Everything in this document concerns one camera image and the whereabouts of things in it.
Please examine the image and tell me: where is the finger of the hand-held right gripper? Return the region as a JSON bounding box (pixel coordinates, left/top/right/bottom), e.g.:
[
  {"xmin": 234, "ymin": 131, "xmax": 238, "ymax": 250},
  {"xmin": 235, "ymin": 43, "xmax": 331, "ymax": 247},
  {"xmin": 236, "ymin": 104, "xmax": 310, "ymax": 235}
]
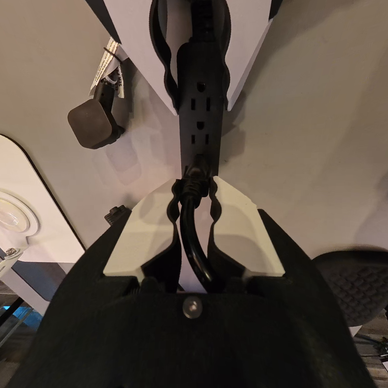
[
  {"xmin": 104, "ymin": 0, "xmax": 180, "ymax": 117},
  {"xmin": 222, "ymin": 0, "xmax": 273, "ymax": 112}
]

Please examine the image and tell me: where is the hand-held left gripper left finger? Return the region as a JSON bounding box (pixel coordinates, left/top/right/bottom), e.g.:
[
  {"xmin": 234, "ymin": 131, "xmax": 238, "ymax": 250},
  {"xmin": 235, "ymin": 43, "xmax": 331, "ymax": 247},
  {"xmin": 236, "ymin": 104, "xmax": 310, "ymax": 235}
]
[{"xmin": 102, "ymin": 178, "xmax": 183, "ymax": 287}]

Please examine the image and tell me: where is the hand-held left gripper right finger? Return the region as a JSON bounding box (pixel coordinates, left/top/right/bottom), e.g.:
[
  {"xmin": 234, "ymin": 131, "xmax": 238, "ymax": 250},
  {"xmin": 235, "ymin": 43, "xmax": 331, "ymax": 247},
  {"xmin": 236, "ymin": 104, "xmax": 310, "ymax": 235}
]
[{"xmin": 208, "ymin": 176, "xmax": 286, "ymax": 286}]

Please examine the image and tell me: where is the short black extension cord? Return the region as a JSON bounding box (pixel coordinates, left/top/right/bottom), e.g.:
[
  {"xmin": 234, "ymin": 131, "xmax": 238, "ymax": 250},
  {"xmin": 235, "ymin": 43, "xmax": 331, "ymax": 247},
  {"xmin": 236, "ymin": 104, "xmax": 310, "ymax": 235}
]
[{"xmin": 179, "ymin": 153, "xmax": 222, "ymax": 294}]

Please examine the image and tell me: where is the black power strip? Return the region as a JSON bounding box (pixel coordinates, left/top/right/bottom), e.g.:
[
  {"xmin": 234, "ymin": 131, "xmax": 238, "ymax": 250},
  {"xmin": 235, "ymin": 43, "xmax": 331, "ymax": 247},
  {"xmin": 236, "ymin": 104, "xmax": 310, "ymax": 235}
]
[{"xmin": 177, "ymin": 0, "xmax": 226, "ymax": 179}]

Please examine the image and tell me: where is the braided cord with plug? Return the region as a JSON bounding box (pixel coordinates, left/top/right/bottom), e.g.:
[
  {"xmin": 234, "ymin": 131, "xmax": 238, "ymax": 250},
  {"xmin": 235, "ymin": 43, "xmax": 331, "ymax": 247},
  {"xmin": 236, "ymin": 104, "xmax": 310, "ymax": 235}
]
[{"xmin": 67, "ymin": 76, "xmax": 126, "ymax": 150}]

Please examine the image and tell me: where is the white warning label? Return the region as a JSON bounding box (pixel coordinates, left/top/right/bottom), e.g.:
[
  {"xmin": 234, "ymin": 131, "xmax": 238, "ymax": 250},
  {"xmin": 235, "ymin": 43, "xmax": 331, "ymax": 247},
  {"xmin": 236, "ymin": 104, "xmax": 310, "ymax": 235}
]
[{"xmin": 90, "ymin": 37, "xmax": 126, "ymax": 99}]

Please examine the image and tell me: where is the black textured pad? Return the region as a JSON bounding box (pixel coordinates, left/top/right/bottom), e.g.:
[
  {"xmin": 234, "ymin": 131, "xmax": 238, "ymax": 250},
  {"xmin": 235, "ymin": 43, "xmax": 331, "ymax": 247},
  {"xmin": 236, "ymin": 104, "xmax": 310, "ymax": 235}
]
[{"xmin": 312, "ymin": 249, "xmax": 388, "ymax": 327}]

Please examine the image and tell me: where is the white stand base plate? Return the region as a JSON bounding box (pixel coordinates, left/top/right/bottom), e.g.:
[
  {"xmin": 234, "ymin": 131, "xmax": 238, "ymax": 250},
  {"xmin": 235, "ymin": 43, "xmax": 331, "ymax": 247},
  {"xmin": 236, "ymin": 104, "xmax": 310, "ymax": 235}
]
[{"xmin": 0, "ymin": 133, "xmax": 87, "ymax": 264}]

